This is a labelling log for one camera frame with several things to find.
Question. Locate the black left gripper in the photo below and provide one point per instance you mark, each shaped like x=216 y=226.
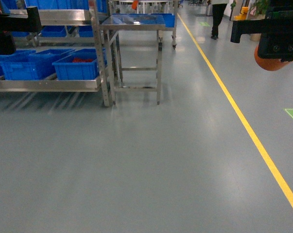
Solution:
x=17 y=23

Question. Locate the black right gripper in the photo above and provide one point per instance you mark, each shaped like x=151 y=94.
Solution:
x=277 y=31

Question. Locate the orange 4680 cylinder cap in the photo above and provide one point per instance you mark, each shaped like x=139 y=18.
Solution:
x=269 y=64

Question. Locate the stainless steel shelf rack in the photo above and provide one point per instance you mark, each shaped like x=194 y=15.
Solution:
x=53 y=84

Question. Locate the blue bin with red parts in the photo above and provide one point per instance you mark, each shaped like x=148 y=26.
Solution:
x=78 y=65

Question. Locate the walking person in black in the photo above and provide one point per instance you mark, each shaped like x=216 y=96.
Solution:
x=218 y=8

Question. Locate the blue bin lower middle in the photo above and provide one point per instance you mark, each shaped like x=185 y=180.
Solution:
x=33 y=66

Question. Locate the stainless steel table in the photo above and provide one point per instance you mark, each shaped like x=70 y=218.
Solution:
x=134 y=47

